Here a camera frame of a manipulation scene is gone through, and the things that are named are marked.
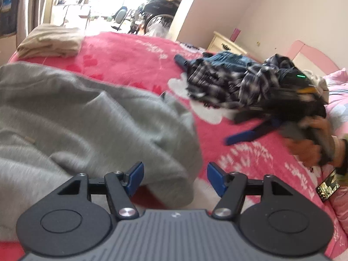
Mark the plaid shirt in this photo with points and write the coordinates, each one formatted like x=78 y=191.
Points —
x=244 y=84

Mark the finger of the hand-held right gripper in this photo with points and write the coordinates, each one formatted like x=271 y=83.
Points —
x=244 y=137
x=252 y=114

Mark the person's right hand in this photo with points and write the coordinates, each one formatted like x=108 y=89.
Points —
x=307 y=152

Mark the folding table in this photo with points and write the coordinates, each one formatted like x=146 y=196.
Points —
x=76 y=6

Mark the pink quilt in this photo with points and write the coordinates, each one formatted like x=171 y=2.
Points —
x=337 y=103

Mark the black smartphone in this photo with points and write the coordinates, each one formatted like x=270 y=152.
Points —
x=327 y=186

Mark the beige folded pants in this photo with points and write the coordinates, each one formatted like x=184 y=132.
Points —
x=51 y=42

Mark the grey curtain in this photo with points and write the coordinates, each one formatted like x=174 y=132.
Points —
x=35 y=0

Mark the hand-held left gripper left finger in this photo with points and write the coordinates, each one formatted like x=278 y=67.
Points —
x=136 y=176

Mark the person's right forearm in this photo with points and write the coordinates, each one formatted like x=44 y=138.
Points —
x=341 y=152

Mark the pink headboard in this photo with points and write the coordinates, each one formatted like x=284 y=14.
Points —
x=301 y=43

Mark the black wheelchair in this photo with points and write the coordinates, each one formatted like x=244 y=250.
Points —
x=157 y=13

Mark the grey sweatpants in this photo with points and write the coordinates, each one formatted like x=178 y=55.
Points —
x=54 y=114

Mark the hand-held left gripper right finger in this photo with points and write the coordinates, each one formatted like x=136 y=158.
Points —
x=216 y=179

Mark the cream nightstand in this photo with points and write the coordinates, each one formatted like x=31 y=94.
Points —
x=225 y=43

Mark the red floral blanket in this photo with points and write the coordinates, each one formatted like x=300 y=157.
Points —
x=130 y=57

